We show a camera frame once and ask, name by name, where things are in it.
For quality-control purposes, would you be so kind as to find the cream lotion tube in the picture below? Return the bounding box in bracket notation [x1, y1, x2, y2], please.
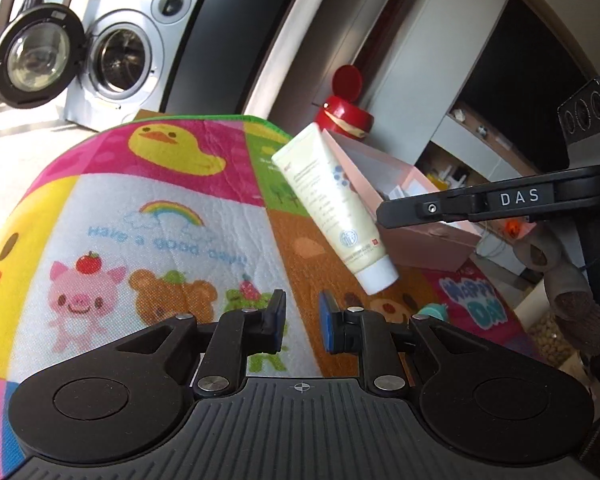
[271, 122, 400, 295]

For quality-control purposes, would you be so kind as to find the colourful cartoon play mat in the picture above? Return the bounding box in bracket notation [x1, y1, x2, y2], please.
[0, 114, 546, 463]

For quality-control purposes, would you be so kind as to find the black television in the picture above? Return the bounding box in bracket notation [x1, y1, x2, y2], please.
[452, 0, 600, 173]

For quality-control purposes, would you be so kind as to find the silver washing machine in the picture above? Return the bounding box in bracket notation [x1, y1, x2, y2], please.
[64, 0, 206, 133]

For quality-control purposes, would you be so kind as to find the pink cardboard box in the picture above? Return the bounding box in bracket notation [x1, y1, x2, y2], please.
[321, 129, 483, 271]

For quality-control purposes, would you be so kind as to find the red hanging wall decoration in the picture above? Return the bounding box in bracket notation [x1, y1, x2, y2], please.
[354, 0, 408, 77]

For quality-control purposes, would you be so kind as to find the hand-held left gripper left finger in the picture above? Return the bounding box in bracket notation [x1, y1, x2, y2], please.
[109, 290, 287, 398]

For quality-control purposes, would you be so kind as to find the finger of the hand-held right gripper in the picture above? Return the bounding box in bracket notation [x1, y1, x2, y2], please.
[376, 187, 486, 231]

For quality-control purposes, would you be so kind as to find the round washing machine door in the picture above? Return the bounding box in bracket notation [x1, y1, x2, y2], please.
[0, 2, 88, 111]

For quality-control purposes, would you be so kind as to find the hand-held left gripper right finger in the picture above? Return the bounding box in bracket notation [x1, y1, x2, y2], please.
[319, 292, 506, 396]

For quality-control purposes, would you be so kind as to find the person's right hand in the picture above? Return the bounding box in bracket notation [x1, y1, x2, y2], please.
[512, 237, 600, 358]

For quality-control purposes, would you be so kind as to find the red lidded bin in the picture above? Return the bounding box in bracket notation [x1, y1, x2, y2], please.
[315, 65, 376, 141]

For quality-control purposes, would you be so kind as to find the white television cabinet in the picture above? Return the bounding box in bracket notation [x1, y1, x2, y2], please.
[414, 100, 548, 261]

